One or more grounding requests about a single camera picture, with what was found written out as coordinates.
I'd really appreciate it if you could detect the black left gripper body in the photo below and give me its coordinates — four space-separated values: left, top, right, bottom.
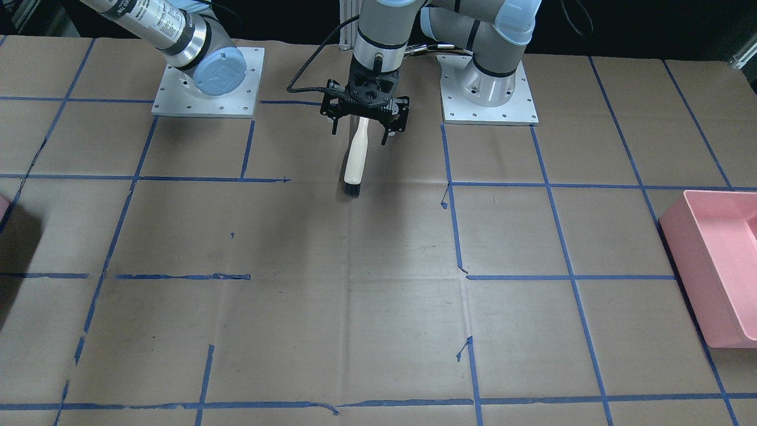
320 59 409 145

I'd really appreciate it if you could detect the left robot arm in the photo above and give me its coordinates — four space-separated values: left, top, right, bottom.
319 1 541 137

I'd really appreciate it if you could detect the pink plastic bin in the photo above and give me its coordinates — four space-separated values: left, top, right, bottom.
659 191 756 348

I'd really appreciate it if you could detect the cream brush with black bristles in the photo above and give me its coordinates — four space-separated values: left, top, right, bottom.
343 118 370 198

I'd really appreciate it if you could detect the aluminium frame post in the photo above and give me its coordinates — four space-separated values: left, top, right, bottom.
338 0 362 51

